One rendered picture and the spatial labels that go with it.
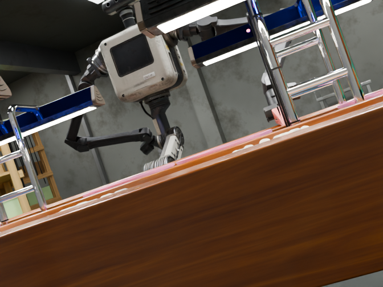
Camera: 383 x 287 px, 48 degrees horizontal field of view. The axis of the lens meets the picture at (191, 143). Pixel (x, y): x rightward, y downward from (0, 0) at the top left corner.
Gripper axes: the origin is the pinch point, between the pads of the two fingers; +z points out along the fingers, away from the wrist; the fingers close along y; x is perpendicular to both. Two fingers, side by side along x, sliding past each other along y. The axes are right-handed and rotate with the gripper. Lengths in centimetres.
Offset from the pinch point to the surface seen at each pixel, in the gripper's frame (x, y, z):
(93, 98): -36, -57, -4
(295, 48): -36.3, 9.6, 12.8
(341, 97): -23.1, 16.6, 24.0
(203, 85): 335, -106, -573
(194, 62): -35.1, -20.2, -3.0
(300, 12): -36.3, 16.0, -5.6
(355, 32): 333, 177, -554
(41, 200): -24, -80, 23
